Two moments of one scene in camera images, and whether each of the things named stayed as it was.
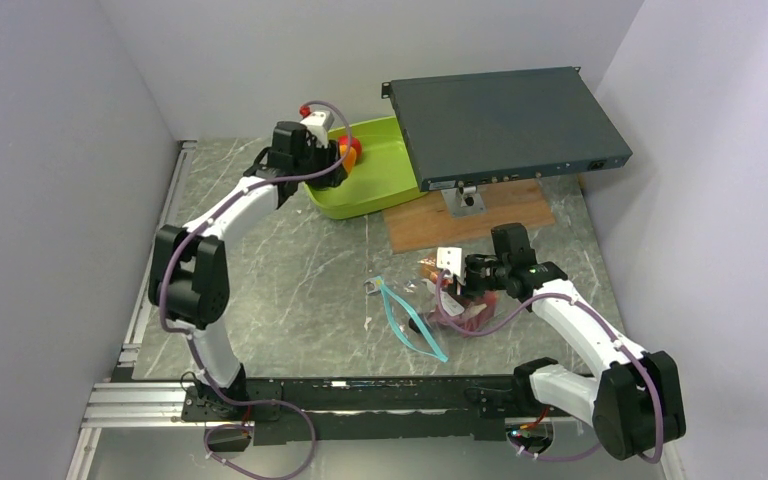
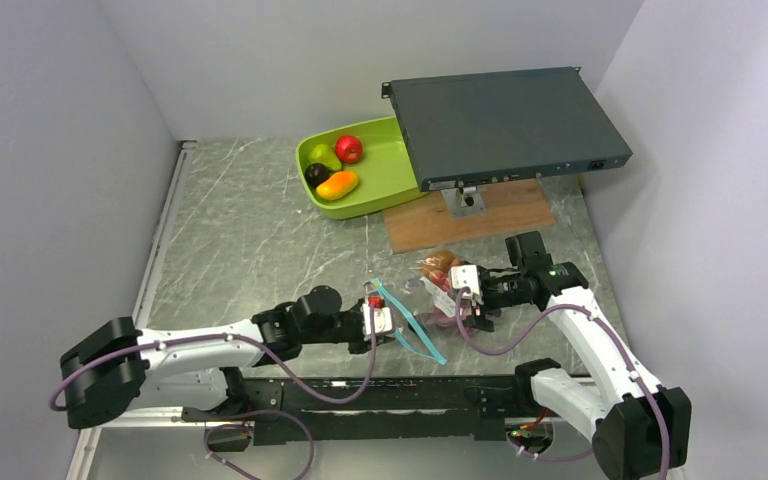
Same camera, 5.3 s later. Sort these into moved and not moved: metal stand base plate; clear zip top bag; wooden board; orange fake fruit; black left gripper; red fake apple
Moved: orange fake fruit; black left gripper
Not moved: wooden board; red fake apple; metal stand base plate; clear zip top bag
